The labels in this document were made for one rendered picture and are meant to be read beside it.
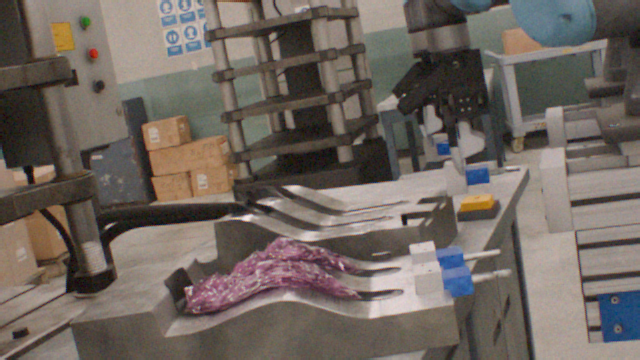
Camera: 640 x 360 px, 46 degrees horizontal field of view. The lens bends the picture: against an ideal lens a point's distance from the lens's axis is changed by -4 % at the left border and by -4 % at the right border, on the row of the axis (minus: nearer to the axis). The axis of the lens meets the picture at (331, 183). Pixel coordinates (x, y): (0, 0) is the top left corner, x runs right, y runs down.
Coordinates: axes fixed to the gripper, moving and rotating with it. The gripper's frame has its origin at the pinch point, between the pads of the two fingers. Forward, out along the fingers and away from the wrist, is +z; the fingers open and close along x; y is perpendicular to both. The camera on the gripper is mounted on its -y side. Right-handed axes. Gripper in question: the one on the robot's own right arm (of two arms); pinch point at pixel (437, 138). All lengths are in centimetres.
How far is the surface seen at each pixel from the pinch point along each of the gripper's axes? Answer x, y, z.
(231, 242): -60, 2, 6
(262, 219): -55, 6, 3
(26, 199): -81, -37, -7
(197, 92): 301, -597, -9
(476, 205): -11.0, 17.7, 12.1
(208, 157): 277, -563, 57
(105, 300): -91, 16, 4
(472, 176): -28.4, 32.6, 1.7
